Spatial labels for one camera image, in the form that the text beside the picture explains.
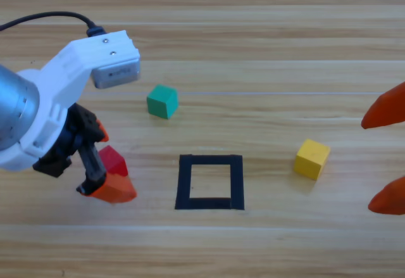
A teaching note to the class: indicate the black tape square outline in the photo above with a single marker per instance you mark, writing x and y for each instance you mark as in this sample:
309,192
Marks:
184,183

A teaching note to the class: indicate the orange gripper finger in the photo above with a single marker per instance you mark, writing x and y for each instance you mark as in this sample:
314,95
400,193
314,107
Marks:
387,110
390,199

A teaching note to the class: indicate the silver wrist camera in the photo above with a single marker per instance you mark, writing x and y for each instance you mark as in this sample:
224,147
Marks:
117,73

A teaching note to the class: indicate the yellow wooden block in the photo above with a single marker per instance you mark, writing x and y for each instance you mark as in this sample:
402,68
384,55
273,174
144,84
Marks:
311,159

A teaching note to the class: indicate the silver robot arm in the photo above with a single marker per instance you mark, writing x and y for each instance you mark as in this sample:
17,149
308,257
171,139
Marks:
16,107

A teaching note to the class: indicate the green wooden block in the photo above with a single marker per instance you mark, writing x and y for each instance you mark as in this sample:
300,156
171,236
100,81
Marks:
162,102

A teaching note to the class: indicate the red wooden block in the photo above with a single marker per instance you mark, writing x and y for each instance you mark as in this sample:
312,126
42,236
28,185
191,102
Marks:
112,161

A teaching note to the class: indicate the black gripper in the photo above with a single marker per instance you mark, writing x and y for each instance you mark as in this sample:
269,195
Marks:
63,151

